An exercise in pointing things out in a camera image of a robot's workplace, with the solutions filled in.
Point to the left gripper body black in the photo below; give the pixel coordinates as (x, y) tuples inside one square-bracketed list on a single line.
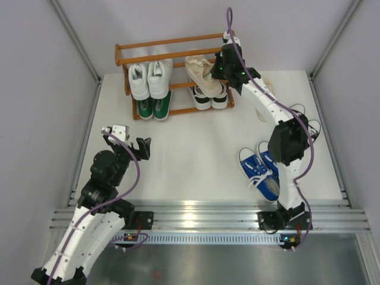
[(123, 155)]

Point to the beige sneaker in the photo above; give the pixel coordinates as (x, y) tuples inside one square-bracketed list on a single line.
[(265, 103), (199, 69)]

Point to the black canvas sneaker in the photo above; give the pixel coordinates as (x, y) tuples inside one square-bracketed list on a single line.
[(314, 127), (298, 109)]

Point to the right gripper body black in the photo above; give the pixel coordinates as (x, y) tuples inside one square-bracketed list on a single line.
[(218, 71)]

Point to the wooden two-tier shoe rack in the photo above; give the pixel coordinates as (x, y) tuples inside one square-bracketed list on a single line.
[(178, 79)]

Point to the aluminium mounting rail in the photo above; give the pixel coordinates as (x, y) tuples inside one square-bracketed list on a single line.
[(331, 216)]

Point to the blue sneaker right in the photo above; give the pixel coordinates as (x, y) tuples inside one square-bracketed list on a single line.
[(266, 157)]

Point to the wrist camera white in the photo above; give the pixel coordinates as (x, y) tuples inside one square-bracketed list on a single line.
[(121, 132), (228, 39)]

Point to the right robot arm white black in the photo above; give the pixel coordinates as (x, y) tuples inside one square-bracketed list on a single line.
[(290, 137)]

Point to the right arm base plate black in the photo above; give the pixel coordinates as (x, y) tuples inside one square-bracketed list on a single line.
[(271, 222)]

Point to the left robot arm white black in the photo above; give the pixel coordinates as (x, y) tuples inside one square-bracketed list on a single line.
[(99, 214)]

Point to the slotted grey cable duct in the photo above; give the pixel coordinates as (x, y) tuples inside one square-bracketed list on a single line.
[(250, 238)]

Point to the blue sneaker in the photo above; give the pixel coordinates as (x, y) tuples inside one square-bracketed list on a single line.
[(259, 176), (266, 157)]

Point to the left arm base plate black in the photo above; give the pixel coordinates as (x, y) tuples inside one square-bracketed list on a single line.
[(139, 220)]

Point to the black canvas sneaker lower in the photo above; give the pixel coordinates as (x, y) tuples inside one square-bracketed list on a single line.
[(314, 127)]

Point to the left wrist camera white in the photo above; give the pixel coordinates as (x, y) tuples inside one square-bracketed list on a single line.
[(121, 132)]

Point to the blue sneaker left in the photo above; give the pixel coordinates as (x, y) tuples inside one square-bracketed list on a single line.
[(259, 176)]

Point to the black canvas sneaker upper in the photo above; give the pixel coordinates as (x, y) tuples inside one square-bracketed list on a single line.
[(298, 109)]

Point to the black white sneaker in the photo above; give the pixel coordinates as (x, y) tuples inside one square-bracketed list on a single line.
[(201, 101), (220, 101)]

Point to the green sneaker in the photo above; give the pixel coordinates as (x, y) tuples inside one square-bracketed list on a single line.
[(145, 109), (161, 107)]

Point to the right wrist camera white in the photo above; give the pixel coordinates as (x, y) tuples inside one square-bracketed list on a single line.
[(228, 39)]

